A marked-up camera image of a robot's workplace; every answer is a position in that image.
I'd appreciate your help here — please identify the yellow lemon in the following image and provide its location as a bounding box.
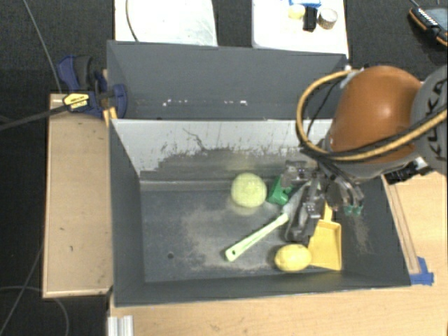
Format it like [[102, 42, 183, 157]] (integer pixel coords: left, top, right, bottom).
[[273, 244, 313, 273]]

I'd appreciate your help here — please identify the black cylinder on white bracket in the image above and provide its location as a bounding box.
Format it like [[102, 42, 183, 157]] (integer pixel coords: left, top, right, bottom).
[[384, 157, 429, 186]]

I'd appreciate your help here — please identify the pale wood board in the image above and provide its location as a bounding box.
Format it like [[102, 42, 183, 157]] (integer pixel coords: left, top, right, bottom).
[[41, 92, 115, 299]]

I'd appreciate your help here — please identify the grey metal bin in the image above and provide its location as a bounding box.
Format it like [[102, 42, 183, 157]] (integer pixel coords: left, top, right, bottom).
[[106, 39, 412, 307]]

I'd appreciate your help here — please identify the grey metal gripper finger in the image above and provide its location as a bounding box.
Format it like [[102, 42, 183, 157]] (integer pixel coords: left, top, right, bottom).
[[297, 202, 319, 244], [283, 204, 306, 242]]

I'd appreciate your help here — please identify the yellow plastic dustpan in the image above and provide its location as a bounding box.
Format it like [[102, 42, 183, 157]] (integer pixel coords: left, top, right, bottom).
[[307, 201, 343, 272]]

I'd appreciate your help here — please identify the yellow-green tennis ball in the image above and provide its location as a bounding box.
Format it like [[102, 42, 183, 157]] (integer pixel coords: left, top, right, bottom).
[[230, 171, 268, 209]]

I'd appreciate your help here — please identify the dark green plastic piece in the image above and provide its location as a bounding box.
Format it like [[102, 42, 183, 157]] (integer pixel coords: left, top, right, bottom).
[[267, 175, 294, 204]]

